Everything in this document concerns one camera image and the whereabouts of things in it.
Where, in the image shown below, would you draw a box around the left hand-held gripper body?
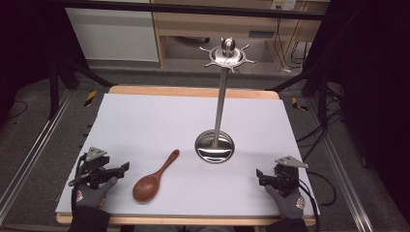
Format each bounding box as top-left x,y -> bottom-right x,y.
69,146 -> 112,190

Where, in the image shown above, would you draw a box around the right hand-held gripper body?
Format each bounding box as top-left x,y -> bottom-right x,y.
272,156 -> 309,198

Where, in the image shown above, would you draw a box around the person's right hand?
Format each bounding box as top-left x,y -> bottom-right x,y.
264,184 -> 307,220

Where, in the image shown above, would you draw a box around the person's left hand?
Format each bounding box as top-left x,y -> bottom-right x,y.
73,176 -> 119,211

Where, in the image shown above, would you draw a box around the brown wooden spoon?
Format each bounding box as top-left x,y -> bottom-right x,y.
132,149 -> 181,204

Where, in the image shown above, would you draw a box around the yellow black striped marker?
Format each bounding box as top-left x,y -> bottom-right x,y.
83,90 -> 98,107
291,97 -> 308,112

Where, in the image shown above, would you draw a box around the white table mat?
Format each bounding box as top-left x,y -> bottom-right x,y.
54,93 -> 321,218

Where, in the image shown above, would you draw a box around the steel utensil stand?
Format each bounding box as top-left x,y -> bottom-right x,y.
193,36 -> 258,164

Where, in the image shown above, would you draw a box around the black metal stand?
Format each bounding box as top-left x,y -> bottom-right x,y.
47,54 -> 114,120
265,64 -> 330,127

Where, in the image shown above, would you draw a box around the wooden table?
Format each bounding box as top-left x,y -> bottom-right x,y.
55,84 -> 317,227

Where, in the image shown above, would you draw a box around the white cabinet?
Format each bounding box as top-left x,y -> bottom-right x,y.
65,7 -> 160,63

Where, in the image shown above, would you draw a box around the light wooden desk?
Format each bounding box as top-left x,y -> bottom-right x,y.
150,0 -> 331,71

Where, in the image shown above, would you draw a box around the white power strip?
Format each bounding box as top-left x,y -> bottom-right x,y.
271,0 -> 297,12

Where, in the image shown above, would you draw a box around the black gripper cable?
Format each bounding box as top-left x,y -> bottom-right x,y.
70,154 -> 89,212
298,169 -> 338,232

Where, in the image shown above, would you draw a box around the aluminium floor rail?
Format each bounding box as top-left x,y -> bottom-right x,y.
0,89 -> 75,225
306,96 -> 375,232

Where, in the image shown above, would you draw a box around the black floor cables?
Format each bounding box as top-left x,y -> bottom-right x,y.
294,80 -> 346,162

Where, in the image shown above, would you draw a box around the black frame bar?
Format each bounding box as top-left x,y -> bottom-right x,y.
57,0 -> 327,21

